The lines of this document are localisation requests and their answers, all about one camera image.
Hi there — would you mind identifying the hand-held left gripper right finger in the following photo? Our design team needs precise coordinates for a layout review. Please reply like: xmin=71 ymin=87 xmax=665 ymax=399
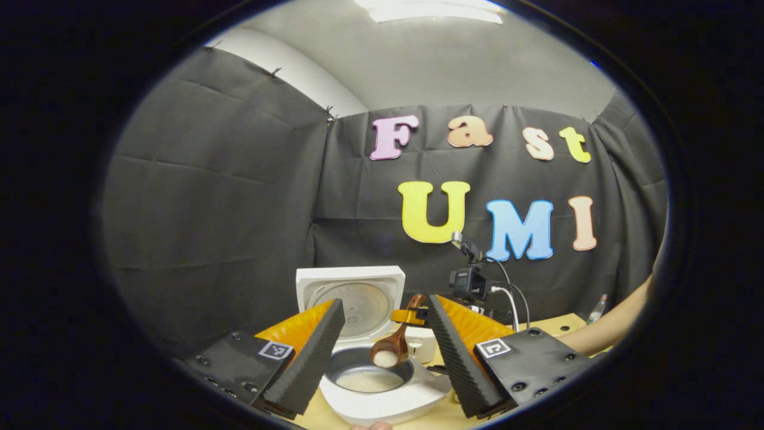
xmin=427 ymin=294 xmax=594 ymax=419

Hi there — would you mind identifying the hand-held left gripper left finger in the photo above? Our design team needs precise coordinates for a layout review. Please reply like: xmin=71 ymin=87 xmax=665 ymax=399
xmin=179 ymin=299 xmax=347 ymax=420

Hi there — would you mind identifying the brown wooden spoon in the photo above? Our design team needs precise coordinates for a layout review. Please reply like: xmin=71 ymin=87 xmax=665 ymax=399
xmin=369 ymin=294 xmax=427 ymax=369

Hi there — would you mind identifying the white rice cooker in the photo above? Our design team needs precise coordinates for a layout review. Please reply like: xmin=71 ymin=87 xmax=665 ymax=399
xmin=296 ymin=266 xmax=452 ymax=426

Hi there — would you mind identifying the white toaster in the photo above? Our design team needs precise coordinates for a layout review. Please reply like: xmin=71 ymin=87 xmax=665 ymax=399
xmin=405 ymin=325 xmax=438 ymax=365

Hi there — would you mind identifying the clear bottle with red label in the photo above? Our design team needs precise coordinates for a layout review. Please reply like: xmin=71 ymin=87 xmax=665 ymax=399
xmin=586 ymin=294 xmax=608 ymax=326

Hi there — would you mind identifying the black backdrop cloth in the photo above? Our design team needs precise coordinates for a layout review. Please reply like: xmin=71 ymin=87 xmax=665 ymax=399
xmin=98 ymin=45 xmax=669 ymax=359

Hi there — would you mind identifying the large ceiling light panel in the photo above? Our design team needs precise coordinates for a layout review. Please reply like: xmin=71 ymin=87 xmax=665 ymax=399
xmin=355 ymin=0 xmax=505 ymax=24

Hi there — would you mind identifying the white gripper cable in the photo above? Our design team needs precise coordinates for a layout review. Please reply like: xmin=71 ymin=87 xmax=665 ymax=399
xmin=491 ymin=285 xmax=520 ymax=332

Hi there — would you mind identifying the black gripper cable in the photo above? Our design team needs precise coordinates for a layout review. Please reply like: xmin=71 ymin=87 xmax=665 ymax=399
xmin=486 ymin=257 xmax=531 ymax=329

